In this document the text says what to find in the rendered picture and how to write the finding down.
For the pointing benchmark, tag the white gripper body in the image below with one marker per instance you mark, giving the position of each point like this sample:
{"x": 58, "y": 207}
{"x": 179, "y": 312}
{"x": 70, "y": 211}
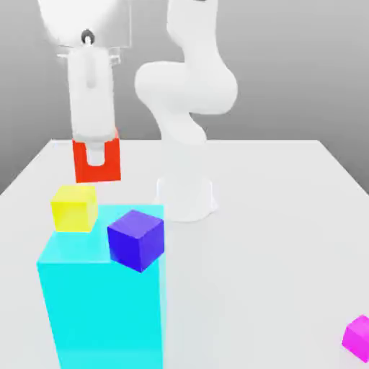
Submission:
{"x": 91, "y": 109}

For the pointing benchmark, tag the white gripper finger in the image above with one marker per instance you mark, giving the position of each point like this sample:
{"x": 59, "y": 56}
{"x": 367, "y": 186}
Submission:
{"x": 95, "y": 155}

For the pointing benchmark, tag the small red cube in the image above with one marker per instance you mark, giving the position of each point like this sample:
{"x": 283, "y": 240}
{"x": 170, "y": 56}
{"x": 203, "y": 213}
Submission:
{"x": 98, "y": 174}

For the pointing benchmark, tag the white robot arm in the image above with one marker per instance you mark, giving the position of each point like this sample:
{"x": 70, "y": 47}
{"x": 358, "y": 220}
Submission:
{"x": 187, "y": 89}

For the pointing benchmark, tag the small yellow cube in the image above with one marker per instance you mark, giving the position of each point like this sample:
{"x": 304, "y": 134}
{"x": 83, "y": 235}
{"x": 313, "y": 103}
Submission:
{"x": 73, "y": 210}

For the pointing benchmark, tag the small blue cube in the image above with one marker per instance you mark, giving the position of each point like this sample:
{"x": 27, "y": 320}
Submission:
{"x": 135, "y": 242}

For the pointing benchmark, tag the small magenta cube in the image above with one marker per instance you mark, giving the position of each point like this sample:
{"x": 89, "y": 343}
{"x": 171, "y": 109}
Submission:
{"x": 359, "y": 338}

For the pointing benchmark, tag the large cyan box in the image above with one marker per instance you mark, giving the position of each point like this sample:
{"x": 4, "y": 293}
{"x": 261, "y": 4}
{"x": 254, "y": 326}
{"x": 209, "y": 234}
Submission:
{"x": 103, "y": 311}

